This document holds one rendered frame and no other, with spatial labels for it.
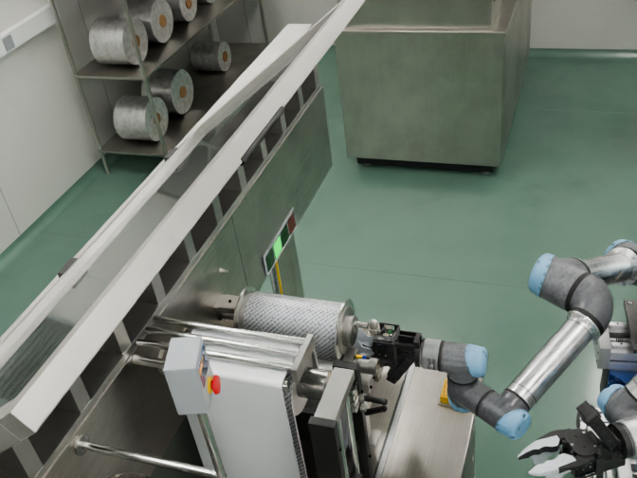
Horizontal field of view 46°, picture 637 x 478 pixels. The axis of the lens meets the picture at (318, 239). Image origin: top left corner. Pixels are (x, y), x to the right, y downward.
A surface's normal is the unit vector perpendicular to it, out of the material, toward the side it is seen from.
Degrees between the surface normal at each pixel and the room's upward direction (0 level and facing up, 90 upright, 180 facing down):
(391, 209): 0
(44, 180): 90
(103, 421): 90
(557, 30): 90
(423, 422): 0
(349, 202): 0
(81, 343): 52
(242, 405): 90
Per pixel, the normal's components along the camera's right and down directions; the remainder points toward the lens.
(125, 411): 0.94, 0.10
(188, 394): -0.01, 0.59
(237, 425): -0.32, 0.59
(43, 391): 0.67, -0.41
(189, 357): -0.12, -0.80
